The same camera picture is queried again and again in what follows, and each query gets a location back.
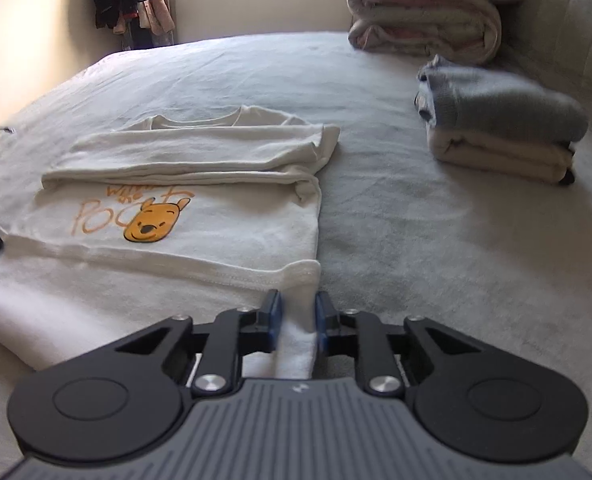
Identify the grey bed sheet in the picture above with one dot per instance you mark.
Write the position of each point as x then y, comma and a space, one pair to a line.
503, 259

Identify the folded black garment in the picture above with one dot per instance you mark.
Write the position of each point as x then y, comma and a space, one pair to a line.
569, 177

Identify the folded cream garment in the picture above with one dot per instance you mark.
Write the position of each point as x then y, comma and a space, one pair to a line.
481, 151

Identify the folded grey sweater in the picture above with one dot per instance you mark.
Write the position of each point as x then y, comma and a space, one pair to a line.
497, 103

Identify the folded grey pink duvet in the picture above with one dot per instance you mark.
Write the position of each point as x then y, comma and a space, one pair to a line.
462, 31

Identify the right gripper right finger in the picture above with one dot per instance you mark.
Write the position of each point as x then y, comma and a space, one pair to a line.
363, 337

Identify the grey quilted headboard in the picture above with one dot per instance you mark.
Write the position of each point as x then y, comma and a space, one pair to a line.
552, 41

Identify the cream Pooh t-shirt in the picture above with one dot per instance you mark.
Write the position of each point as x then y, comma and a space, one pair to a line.
132, 226

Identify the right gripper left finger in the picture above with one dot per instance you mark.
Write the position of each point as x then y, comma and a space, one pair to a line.
233, 334

